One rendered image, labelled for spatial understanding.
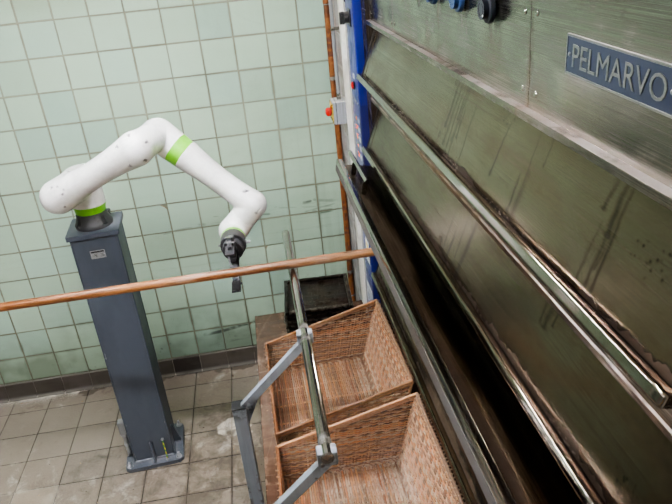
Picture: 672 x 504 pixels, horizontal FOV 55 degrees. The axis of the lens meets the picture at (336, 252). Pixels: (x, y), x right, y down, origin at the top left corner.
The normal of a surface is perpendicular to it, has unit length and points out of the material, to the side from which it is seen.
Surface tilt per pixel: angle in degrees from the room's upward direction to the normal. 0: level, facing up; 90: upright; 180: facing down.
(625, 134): 90
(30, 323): 90
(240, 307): 90
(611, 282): 70
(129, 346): 90
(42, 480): 0
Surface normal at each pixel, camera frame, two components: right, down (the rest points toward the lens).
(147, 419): 0.22, 0.41
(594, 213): -0.96, -0.18
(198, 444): -0.09, -0.89
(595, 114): -0.99, 0.15
